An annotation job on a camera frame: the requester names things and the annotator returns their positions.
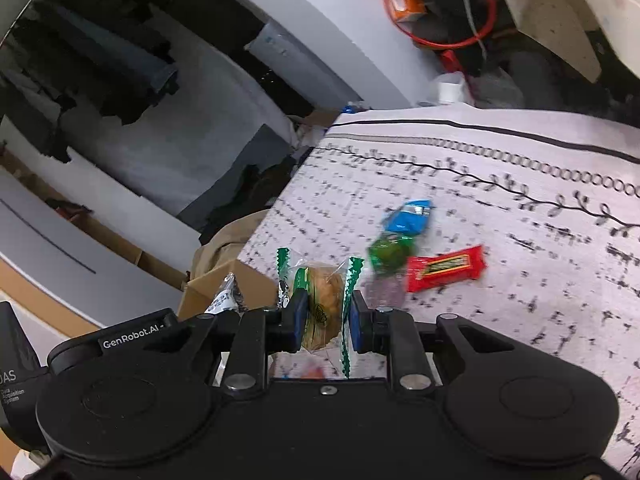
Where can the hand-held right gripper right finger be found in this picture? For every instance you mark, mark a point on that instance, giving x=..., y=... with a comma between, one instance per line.
x=357, y=317

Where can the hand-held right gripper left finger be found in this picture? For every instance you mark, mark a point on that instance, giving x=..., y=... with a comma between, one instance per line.
x=300, y=315

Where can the green-edged clear cookie packet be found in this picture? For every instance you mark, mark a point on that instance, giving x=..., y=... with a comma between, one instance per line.
x=325, y=300

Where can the clear pinkish snack packet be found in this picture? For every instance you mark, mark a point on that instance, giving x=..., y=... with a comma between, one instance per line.
x=382, y=290

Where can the green snack packet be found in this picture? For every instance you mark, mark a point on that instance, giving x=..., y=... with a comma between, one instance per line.
x=390, y=255

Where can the red snack packet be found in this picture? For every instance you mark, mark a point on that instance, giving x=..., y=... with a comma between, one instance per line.
x=445, y=267

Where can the cardboard box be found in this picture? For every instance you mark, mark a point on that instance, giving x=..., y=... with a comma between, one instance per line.
x=200, y=295

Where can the beige blanket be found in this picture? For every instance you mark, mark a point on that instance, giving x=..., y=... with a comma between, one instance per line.
x=225, y=240

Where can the white wardrobe door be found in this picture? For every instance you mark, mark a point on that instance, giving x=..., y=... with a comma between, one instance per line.
x=50, y=240

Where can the dark clothes pile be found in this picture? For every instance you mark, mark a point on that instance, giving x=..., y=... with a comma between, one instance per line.
x=250, y=195

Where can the dark grey floor mat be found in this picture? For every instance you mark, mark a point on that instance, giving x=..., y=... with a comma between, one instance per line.
x=240, y=160

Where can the black-patterned white tablecloth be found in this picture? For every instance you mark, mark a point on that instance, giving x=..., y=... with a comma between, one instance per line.
x=500, y=220

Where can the blue plastic bag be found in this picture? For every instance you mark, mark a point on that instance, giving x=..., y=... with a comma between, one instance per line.
x=349, y=108

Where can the white cup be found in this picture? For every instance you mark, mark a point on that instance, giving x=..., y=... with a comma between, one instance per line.
x=450, y=91

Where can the hanging dark clothes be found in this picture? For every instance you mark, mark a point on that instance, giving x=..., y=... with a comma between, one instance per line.
x=100, y=50

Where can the orange box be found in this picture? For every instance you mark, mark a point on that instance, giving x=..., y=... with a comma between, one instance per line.
x=405, y=0

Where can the dotted cream tablecloth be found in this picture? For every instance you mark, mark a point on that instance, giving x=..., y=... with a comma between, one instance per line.
x=550, y=10

